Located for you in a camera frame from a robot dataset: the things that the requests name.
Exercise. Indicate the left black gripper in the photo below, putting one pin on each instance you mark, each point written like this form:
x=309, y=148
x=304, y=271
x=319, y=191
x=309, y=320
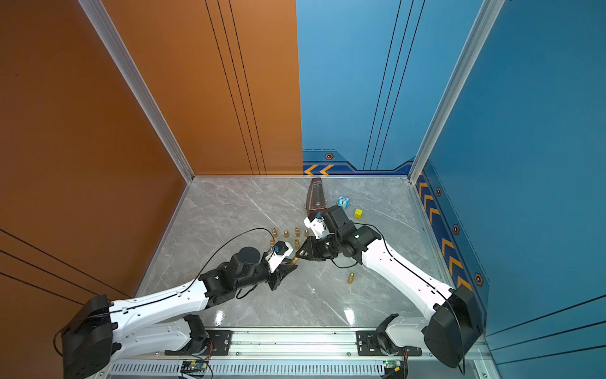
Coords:
x=278, y=274

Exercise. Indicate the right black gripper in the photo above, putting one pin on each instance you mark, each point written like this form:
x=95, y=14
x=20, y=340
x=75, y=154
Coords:
x=312, y=253

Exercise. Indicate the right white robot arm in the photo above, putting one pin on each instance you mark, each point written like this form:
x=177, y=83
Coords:
x=452, y=321

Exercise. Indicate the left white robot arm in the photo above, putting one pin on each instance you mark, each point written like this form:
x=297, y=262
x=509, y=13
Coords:
x=105, y=331

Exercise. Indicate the dark red metronome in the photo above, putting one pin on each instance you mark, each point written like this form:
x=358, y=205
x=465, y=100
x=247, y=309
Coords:
x=315, y=200

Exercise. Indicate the blue owl toy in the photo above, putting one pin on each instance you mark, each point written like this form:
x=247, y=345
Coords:
x=343, y=202

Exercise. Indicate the left green circuit board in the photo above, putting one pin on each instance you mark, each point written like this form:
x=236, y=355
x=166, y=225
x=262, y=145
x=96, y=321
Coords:
x=194, y=368

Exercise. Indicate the green circuit board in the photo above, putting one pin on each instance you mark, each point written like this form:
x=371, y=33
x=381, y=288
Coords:
x=395, y=369
x=194, y=368

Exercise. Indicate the right green circuit board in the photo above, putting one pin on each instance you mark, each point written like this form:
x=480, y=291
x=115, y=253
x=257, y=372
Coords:
x=395, y=369

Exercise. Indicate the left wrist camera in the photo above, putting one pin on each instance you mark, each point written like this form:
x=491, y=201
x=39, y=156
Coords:
x=281, y=251

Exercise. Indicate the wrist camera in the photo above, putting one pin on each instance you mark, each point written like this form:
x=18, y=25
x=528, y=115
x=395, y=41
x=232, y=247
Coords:
x=281, y=251
x=321, y=224

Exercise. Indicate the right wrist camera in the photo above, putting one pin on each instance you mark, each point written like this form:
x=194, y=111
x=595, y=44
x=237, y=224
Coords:
x=321, y=224

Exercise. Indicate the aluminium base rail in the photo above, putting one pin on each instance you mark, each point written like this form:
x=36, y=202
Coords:
x=298, y=353

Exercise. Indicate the left black mount plate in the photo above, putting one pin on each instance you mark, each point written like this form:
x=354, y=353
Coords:
x=221, y=341

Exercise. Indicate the black mount plate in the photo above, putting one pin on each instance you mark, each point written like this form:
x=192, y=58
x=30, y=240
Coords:
x=374, y=343
x=221, y=341

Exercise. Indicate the right black mount plate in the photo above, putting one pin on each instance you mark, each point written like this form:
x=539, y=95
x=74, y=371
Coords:
x=374, y=343

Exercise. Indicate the left aluminium corner post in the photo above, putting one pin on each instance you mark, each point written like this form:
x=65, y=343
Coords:
x=115, y=46

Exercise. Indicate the aluminium corner post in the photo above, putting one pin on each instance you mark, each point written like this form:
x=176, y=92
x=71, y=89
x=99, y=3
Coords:
x=115, y=46
x=481, y=28

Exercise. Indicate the right aluminium corner post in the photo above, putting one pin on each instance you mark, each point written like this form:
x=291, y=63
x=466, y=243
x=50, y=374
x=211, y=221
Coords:
x=481, y=28

